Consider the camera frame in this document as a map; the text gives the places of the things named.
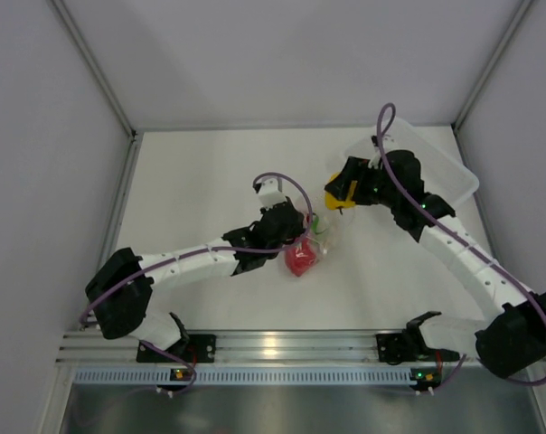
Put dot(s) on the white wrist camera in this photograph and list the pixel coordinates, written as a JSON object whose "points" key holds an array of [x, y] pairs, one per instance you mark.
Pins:
{"points": [[381, 142], [269, 192]]}

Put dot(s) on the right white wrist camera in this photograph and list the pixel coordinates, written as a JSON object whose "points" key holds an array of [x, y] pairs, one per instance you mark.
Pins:
{"points": [[381, 142]]}

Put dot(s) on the yellow fake bell pepper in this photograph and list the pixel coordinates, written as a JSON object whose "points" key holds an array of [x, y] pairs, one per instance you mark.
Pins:
{"points": [[334, 204]]}

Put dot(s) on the clear zip top bag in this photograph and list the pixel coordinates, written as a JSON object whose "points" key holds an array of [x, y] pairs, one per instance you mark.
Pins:
{"points": [[327, 227]]}

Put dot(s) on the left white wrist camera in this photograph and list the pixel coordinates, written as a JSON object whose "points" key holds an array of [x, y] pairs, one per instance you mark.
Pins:
{"points": [[269, 192]]}

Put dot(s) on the white slotted cable duct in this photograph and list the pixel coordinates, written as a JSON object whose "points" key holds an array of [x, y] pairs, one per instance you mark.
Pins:
{"points": [[165, 376]]}

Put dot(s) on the aluminium mounting rail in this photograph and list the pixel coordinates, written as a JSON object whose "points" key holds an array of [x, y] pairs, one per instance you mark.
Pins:
{"points": [[234, 346]]}

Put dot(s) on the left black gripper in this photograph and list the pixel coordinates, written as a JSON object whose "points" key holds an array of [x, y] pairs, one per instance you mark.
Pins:
{"points": [[298, 228]]}

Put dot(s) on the red fake strawberry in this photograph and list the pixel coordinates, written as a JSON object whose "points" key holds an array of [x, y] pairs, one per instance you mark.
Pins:
{"points": [[301, 258]]}

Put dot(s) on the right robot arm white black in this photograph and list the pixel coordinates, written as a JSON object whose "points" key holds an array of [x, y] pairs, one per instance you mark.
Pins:
{"points": [[512, 332]]}

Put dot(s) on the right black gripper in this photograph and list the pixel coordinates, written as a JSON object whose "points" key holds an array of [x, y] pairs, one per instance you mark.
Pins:
{"points": [[358, 169]]}

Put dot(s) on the white plastic basket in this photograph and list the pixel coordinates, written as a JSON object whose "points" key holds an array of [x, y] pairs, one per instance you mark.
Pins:
{"points": [[442, 173]]}

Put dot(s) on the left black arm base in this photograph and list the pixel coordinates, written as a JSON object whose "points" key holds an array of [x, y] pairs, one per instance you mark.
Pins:
{"points": [[201, 348]]}

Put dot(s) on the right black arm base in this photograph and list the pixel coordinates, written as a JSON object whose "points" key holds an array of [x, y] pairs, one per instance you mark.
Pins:
{"points": [[396, 348]]}

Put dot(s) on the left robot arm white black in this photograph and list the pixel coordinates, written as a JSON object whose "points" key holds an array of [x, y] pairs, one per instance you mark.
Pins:
{"points": [[124, 293]]}

